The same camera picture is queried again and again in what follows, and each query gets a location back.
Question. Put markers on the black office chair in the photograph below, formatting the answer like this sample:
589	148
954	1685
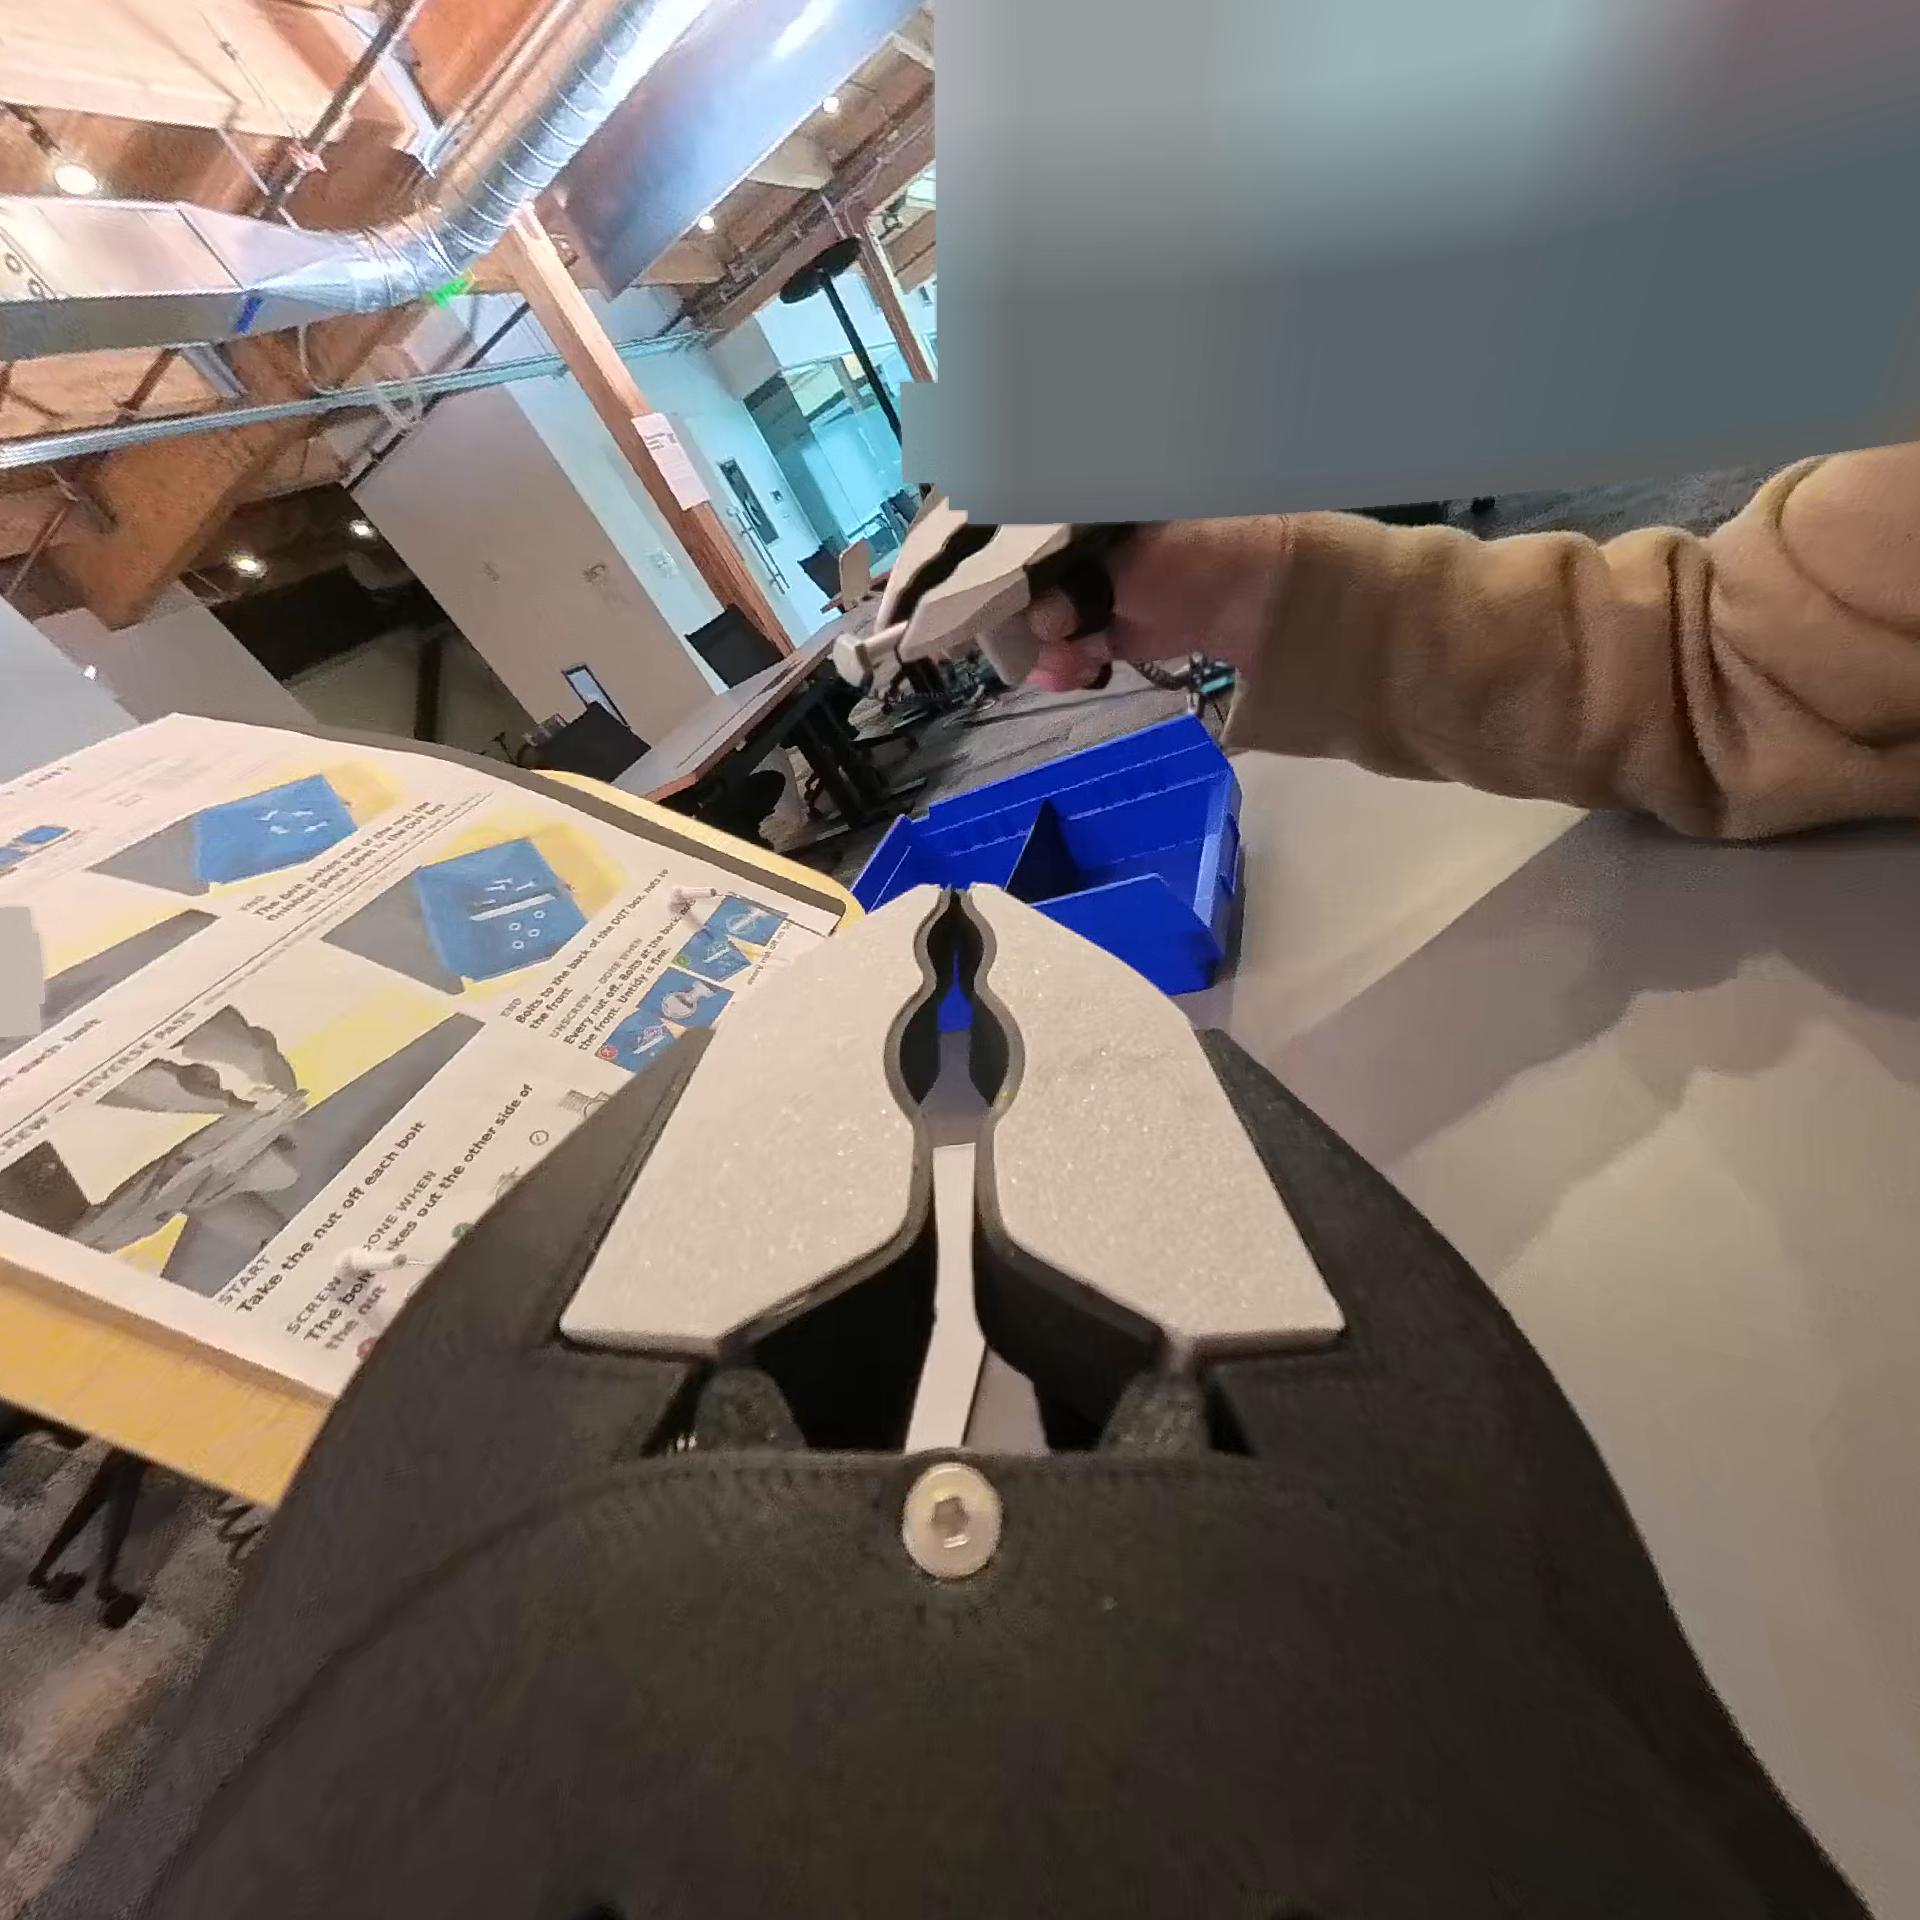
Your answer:
733	644

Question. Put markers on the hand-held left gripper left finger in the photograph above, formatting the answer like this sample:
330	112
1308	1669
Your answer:
720	1184

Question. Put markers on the rectangular metal duct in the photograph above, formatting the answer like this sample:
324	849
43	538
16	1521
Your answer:
148	269

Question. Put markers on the white stand base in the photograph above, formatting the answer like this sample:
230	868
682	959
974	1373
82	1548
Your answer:
148	1395

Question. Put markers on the white paper notice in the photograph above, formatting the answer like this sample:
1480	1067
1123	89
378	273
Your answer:
668	458

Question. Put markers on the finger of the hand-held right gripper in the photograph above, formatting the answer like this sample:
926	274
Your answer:
908	579
984	592

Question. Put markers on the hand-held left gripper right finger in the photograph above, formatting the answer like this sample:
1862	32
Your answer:
1171	1184

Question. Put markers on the blue plastic bin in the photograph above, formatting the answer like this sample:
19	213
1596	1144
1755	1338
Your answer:
1140	930

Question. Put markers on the person's right hand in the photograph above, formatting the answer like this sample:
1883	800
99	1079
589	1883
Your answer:
1201	592

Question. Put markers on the wooden office desk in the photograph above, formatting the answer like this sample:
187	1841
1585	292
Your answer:
720	721

